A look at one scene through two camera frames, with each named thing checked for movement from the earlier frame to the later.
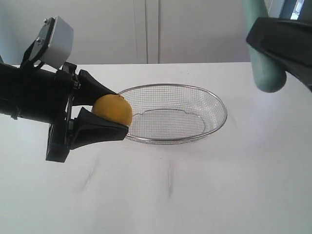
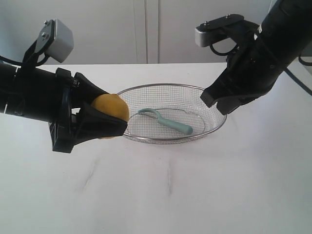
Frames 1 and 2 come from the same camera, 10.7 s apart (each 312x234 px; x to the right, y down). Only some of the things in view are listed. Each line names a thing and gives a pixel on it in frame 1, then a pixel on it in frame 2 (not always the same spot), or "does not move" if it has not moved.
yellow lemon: [114, 107] does not move
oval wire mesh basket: [171, 113] does not move
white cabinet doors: [131, 31] does not move
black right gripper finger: [287, 42] → [253, 68]
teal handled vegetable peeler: [268, 74] → [180, 128]
